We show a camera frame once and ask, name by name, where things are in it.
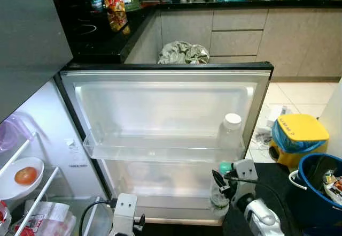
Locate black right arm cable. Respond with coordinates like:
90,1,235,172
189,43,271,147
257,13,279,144
223,174,292,234

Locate white fridge body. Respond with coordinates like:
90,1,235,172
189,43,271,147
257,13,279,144
0,81,110,236

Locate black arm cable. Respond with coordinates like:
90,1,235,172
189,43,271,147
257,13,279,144
79,199,117,236
223,174,292,234

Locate white wire fridge shelf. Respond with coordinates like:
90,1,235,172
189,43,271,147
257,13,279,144
0,132,59,236

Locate clear purple container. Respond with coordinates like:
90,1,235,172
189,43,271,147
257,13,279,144
0,113,35,154

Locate blue plastic bucket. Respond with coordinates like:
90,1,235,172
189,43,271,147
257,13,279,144
297,153,342,229

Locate crumpled paper litter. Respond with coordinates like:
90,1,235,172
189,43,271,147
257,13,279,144
253,104,292,150

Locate clear fridge door shelf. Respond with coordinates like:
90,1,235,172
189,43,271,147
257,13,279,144
82,123,247,163

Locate grey freezer door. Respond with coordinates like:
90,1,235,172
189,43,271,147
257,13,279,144
0,0,74,123

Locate crumpled snack wrappers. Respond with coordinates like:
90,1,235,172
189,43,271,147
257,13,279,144
322,171,342,205

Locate clear water bottle teal cap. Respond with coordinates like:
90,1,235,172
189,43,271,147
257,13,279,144
209,161,237,218

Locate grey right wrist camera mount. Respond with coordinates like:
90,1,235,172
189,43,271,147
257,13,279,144
233,159,259,200

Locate black kitchen countertop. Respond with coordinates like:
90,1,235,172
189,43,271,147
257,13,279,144
47,0,342,68

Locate plastic bag red print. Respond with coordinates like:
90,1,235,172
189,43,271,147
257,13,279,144
11,200,77,236

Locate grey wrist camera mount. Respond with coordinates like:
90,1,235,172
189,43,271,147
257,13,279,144
110,193,141,236
233,159,259,200

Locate fridge door white lining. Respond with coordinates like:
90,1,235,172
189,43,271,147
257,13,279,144
56,62,275,227

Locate clear bottle white cap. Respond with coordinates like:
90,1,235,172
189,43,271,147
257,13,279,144
216,113,244,161

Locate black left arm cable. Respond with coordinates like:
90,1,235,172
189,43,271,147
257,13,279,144
79,199,117,236

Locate beige kitchen cabinets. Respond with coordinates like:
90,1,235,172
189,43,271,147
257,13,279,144
124,6,342,82

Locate red tomato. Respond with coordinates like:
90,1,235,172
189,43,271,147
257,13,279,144
14,167,38,186

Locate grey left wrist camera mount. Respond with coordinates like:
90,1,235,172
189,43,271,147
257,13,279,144
110,193,141,236

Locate crumpled grey bag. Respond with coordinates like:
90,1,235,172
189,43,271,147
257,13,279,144
158,41,211,65

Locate yellow bin blue bag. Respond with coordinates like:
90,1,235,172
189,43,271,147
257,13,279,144
268,114,331,172

